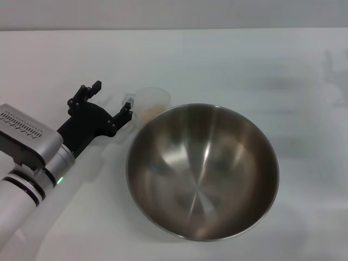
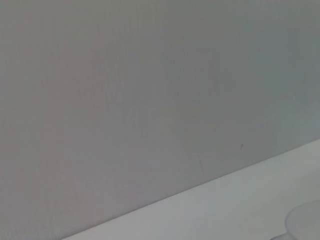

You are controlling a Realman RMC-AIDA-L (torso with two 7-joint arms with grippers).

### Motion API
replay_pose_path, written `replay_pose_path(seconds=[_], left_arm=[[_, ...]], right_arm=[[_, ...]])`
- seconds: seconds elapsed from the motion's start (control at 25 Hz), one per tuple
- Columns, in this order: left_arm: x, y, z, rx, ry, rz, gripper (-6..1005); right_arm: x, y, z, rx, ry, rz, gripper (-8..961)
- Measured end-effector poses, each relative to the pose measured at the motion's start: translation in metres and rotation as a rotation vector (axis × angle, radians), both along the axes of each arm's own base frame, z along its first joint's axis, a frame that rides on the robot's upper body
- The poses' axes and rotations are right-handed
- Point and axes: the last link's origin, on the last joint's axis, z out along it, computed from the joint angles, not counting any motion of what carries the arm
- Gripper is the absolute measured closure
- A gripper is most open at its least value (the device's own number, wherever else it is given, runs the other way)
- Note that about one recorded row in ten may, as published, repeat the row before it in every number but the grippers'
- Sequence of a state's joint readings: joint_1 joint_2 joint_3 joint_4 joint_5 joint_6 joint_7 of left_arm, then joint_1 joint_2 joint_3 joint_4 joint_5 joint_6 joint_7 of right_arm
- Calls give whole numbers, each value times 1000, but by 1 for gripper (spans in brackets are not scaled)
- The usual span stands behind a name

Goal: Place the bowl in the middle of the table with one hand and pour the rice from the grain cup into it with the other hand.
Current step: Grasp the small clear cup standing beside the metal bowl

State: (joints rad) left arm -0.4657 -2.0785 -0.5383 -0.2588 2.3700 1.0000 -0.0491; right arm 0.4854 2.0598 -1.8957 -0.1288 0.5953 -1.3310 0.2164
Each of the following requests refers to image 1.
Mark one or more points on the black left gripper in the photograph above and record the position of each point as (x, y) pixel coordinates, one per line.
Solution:
(84, 122)

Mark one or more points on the clear plastic measuring cup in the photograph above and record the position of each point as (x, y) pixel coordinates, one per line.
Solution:
(152, 98)

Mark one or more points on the white rice grains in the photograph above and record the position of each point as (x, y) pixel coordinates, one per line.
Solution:
(153, 111)

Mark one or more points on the stainless steel mixing bowl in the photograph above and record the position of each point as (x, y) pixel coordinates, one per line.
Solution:
(201, 174)

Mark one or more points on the silver vented wrist camera box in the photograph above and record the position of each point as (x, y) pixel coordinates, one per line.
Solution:
(27, 136)

